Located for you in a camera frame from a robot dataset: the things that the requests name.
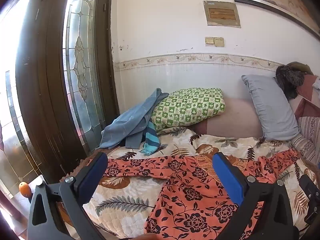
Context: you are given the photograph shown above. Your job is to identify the pink bolster cushion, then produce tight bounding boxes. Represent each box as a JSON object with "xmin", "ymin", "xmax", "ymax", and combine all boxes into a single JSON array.
[{"xmin": 192, "ymin": 97, "xmax": 264, "ymax": 138}]

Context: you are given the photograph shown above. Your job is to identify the brown cloth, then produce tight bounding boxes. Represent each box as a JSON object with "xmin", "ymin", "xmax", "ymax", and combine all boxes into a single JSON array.
[{"xmin": 286, "ymin": 61, "xmax": 312, "ymax": 75}]

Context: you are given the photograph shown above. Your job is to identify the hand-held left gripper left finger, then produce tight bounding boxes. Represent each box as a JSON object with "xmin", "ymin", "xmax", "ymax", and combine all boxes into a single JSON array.
[{"xmin": 27, "ymin": 151, "xmax": 108, "ymax": 240}]

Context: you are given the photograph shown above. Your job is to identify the striped floral cushion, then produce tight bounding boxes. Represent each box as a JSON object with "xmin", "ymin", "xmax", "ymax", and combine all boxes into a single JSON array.
[{"xmin": 290, "ymin": 116, "xmax": 320, "ymax": 164}]

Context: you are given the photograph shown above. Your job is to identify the grey-blue pillow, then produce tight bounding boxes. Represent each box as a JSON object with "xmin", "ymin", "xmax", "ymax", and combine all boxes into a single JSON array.
[{"xmin": 241, "ymin": 74, "xmax": 300, "ymax": 141}]

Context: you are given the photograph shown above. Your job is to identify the orange floral garment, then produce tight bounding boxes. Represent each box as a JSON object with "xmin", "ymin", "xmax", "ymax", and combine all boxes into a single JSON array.
[{"xmin": 104, "ymin": 149, "xmax": 304, "ymax": 240}]

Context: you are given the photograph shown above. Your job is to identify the dark fur hat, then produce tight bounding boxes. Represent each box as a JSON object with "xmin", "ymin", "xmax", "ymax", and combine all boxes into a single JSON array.
[{"xmin": 275, "ymin": 64, "xmax": 305, "ymax": 100}]

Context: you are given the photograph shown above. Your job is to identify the pink patterned blanket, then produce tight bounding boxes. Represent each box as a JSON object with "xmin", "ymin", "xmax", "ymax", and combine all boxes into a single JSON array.
[{"xmin": 289, "ymin": 74, "xmax": 320, "ymax": 118}]

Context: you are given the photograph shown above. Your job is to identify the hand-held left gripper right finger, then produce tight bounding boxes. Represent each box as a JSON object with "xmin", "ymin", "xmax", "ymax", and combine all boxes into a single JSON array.
[{"xmin": 212, "ymin": 151, "xmax": 299, "ymax": 240}]

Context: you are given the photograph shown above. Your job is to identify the blue cloth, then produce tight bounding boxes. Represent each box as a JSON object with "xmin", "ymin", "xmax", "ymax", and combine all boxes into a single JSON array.
[{"xmin": 99, "ymin": 88, "xmax": 169, "ymax": 150}]

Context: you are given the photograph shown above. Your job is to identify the striped teal sleeve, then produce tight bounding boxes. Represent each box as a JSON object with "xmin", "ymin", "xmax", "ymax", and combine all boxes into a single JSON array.
[{"xmin": 141, "ymin": 121, "xmax": 160, "ymax": 155}]

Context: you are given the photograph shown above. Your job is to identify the orange fruit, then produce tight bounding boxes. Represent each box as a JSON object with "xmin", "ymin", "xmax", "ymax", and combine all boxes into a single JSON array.
[{"xmin": 19, "ymin": 181, "xmax": 32, "ymax": 197}]

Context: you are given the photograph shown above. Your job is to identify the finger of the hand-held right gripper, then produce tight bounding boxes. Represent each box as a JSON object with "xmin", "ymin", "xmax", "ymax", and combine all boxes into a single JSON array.
[{"xmin": 299, "ymin": 174, "xmax": 320, "ymax": 223}]

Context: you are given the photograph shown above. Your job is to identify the leaf print blanket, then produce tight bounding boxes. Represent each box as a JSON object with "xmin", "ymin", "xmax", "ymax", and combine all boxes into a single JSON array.
[{"xmin": 59, "ymin": 126, "xmax": 320, "ymax": 240}]

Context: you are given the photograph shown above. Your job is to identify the wall panel cover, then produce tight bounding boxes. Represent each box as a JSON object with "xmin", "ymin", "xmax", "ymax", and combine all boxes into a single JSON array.
[{"xmin": 203, "ymin": 1, "xmax": 241, "ymax": 28}]

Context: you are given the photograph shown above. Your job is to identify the green checkered pillow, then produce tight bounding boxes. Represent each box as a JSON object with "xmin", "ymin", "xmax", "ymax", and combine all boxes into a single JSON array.
[{"xmin": 151, "ymin": 87, "xmax": 226, "ymax": 132}]

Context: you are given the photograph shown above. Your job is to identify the wooden stained glass door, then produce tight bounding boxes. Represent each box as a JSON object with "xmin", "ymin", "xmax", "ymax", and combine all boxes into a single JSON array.
[{"xmin": 0, "ymin": 0, "xmax": 120, "ymax": 200}]

